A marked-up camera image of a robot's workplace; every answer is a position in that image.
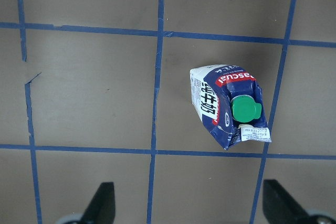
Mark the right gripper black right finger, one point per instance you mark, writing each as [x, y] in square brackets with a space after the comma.
[280, 207]

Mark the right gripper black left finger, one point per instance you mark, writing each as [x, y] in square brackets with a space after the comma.
[101, 209]

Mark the blue white milk carton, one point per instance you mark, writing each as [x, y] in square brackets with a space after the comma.
[229, 102]

